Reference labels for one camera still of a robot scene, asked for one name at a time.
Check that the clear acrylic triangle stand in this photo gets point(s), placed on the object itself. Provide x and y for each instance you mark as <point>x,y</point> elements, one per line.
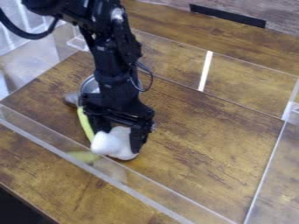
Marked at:
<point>77,41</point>

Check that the yellow plush corn cob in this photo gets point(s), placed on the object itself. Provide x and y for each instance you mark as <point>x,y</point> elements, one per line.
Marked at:
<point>84,124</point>

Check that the black strip on table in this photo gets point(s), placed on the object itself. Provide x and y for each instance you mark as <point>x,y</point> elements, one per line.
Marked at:
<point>245,20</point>

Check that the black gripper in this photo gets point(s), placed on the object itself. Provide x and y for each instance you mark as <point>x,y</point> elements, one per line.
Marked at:
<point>118,106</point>

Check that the clear acrylic front barrier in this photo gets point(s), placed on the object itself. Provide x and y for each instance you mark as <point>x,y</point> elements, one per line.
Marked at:
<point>156,195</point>

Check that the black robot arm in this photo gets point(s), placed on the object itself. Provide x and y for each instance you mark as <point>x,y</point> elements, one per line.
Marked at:
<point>102,24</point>

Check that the silver metal pot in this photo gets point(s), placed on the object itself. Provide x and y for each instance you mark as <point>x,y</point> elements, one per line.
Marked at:
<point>88,89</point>

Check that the grey spoon under pot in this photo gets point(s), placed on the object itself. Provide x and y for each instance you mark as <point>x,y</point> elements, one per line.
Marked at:
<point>70,99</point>

